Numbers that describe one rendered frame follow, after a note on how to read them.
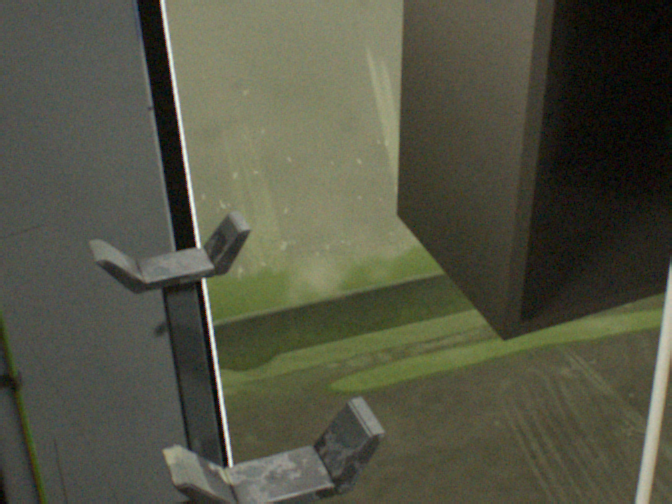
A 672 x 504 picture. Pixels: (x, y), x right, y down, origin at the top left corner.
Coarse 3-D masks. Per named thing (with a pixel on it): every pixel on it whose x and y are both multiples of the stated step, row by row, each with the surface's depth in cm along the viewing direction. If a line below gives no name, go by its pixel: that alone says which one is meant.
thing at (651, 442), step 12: (660, 348) 163; (660, 360) 163; (660, 372) 163; (660, 384) 163; (660, 396) 163; (660, 408) 163; (660, 420) 163; (648, 432) 163; (648, 444) 163; (648, 456) 163; (648, 468) 162; (648, 480) 162; (648, 492) 162
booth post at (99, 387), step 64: (0, 0) 92; (64, 0) 93; (128, 0) 95; (0, 64) 94; (64, 64) 95; (128, 64) 97; (0, 128) 96; (64, 128) 97; (128, 128) 99; (0, 192) 98; (64, 192) 99; (128, 192) 101; (0, 256) 100; (64, 256) 101; (64, 320) 104; (128, 320) 105; (64, 384) 106; (128, 384) 108; (0, 448) 106; (64, 448) 108; (128, 448) 110
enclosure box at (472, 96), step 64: (448, 0) 170; (512, 0) 154; (576, 0) 197; (640, 0) 202; (448, 64) 175; (512, 64) 158; (576, 64) 204; (640, 64) 210; (448, 128) 180; (512, 128) 162; (576, 128) 212; (640, 128) 218; (448, 192) 185; (512, 192) 166; (576, 192) 211; (640, 192) 211; (448, 256) 191; (512, 256) 171; (576, 256) 197; (640, 256) 197; (512, 320) 179
